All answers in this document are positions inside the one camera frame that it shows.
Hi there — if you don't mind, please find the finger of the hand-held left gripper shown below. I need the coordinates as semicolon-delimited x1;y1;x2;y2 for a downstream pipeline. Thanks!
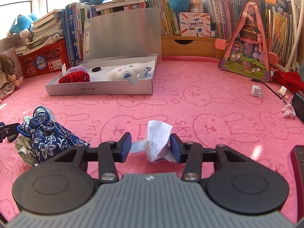
0;122;21;143

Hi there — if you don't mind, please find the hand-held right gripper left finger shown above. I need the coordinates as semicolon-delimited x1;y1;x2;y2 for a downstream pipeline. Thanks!
51;132;132;183

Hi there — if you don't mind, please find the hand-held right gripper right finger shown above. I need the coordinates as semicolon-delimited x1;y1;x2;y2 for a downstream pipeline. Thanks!
170;133;252;183

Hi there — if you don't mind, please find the large white paper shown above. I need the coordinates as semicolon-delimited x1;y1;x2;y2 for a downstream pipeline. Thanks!
130;120;176;164

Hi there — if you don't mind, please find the navy floral drawstring pouch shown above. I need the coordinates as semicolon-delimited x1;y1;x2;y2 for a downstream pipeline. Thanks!
17;106;91;164

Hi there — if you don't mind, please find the white plush cat toy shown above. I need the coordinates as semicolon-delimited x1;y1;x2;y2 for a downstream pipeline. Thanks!
107;63;152;81

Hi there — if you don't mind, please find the silver cardboard box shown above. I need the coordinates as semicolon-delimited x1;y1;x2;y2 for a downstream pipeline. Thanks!
45;7;162;96

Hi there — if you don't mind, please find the brown-haired doll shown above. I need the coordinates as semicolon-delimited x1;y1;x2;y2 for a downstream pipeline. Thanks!
0;53;24;104

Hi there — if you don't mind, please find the pink rabbit-print mat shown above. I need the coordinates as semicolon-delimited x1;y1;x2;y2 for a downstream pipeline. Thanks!
0;57;304;228

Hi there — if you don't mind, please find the red knitted item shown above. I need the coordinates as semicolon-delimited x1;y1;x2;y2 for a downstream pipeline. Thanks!
59;71;91;84

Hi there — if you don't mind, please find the red plastic crate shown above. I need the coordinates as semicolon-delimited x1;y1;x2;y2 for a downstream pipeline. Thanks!
18;39;69;79

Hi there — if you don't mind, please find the small folded white paper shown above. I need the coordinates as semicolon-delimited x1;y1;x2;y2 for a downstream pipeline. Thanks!
251;85;263;98

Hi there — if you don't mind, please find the wooden desk organizer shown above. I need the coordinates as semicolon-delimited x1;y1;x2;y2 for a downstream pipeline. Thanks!
161;36;230;60

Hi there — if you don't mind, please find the blue white plush toy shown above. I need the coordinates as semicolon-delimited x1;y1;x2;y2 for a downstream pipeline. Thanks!
6;13;40;39

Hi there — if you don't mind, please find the stack of worn books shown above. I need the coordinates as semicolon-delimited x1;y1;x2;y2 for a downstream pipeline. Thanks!
15;9;66;56

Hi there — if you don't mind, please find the row of blue upright books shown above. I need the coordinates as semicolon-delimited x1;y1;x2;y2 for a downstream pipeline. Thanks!
62;2;95;63

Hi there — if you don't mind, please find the pink triangular toy case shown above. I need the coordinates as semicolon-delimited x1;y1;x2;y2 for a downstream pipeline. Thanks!
218;0;279;84

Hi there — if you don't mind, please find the small pink white toy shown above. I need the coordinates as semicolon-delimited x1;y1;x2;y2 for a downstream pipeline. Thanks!
282;103;296;118

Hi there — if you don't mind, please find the white printed carton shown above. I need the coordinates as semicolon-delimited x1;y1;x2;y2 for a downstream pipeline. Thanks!
179;12;211;38

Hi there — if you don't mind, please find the dark red device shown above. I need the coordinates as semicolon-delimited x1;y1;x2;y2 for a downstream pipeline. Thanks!
290;145;304;201

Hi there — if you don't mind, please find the black device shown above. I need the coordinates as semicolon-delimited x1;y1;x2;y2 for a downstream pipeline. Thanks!
291;93;304;123

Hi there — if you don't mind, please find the red knitted cloth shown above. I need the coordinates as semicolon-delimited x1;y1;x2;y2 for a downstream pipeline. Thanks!
271;71;304;93

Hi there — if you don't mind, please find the row of shelved books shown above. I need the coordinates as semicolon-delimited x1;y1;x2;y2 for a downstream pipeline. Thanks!
142;0;250;40

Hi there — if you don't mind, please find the row of short books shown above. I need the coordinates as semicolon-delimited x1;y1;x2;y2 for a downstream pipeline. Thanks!
95;0;148;17

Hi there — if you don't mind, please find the blue plush ball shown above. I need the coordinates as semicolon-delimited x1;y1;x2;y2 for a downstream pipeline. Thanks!
169;0;190;13

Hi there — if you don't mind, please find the clear round container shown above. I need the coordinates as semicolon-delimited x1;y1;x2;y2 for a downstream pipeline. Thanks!
189;0;204;13

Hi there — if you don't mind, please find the row of thin picture books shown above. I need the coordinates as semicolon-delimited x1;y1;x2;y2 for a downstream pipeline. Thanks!
265;3;295;67

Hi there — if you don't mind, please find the white pipe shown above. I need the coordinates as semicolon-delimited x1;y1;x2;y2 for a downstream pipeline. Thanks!
284;0;302;70

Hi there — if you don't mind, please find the black cable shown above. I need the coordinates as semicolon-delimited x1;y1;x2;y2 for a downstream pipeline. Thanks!
252;78;289;105

